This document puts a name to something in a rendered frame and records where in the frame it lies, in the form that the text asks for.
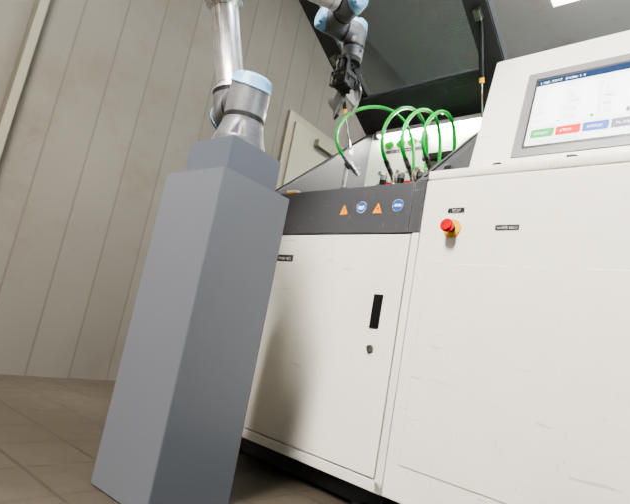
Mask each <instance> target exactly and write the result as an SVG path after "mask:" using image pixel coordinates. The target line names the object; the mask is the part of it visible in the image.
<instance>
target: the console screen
mask: <svg viewBox="0 0 630 504"><path fill-rule="evenodd" d="M628 145H630V53H628V54H624V55H619V56H615V57H610V58H605V59H601V60H596V61H592V62H587V63H583V64H578V65H574V66H569V67H564V68H560V69H555V70H551V71H546V72H542V73H537V74H533V75H530V76H529V80H528V84H527V88H526V93H525V97H524V101H523V105H522V109H521V114H520V118H519V122H518V126H517V131H516V135H515V139H514V143H513V148H512V152H511V156H510V158H520V157H529V156H538V155H547V154H556V153H565V152H574V151H583V150H592V149H601V148H610V147H619V146H628Z"/></svg>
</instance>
